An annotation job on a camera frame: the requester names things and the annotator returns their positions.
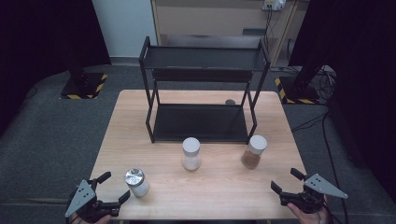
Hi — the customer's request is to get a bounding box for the silver-lid jar of white powder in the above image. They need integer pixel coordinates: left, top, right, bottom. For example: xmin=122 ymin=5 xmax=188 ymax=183
xmin=124 ymin=167 xmax=150 ymax=198

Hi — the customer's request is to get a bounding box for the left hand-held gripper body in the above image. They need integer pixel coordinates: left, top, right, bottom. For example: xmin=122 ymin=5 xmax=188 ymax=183
xmin=64 ymin=178 xmax=121 ymax=224

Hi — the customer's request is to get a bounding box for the black two-tier metal rack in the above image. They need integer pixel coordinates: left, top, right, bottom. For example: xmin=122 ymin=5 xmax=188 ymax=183
xmin=138 ymin=35 xmax=271 ymax=145

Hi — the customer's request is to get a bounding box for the person's left hand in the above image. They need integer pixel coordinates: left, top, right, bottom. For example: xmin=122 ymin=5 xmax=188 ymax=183
xmin=68 ymin=214 xmax=112 ymax=224

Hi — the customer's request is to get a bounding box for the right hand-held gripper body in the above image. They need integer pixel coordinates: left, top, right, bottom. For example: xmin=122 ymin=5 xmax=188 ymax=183
xmin=279 ymin=173 xmax=349 ymax=215

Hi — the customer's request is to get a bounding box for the wooden cabinet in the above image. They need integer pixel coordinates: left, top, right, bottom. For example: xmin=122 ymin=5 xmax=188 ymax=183
xmin=150 ymin=0 xmax=301 ymax=67

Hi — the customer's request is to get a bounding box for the black curtain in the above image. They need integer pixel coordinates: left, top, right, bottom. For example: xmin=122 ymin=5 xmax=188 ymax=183
xmin=0 ymin=0 xmax=112 ymax=135
xmin=289 ymin=0 xmax=396 ymax=195

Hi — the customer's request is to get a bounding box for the white-lid jar of white granules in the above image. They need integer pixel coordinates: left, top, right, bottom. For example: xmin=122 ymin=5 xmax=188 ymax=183
xmin=181 ymin=136 xmax=202 ymax=172

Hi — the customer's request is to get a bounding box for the white-lid jar of brown spice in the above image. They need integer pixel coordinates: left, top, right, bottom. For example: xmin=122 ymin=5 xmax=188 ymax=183
xmin=240 ymin=134 xmax=268 ymax=171

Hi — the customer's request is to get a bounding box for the white power strip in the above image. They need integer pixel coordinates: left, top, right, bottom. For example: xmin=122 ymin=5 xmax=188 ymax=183
xmin=262 ymin=0 xmax=287 ymax=12

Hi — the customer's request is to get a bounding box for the bundle of black cables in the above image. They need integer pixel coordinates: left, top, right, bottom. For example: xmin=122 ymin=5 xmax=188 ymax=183
xmin=314 ymin=64 xmax=338 ymax=101

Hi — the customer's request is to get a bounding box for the black floor cable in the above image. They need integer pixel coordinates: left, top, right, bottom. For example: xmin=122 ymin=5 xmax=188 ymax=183
xmin=290 ymin=111 xmax=349 ymax=224

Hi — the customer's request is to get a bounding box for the person's right hand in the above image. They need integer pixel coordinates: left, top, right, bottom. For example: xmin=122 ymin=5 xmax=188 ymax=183
xmin=287 ymin=195 xmax=331 ymax=224

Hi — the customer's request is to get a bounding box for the black stand with striped base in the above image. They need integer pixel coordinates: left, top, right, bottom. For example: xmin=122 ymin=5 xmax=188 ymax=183
xmin=275 ymin=52 xmax=326 ymax=105
xmin=60 ymin=46 xmax=108 ymax=100

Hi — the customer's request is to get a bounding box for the dark flat object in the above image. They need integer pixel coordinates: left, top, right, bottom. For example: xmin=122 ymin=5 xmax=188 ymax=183
xmin=242 ymin=28 xmax=267 ymax=36

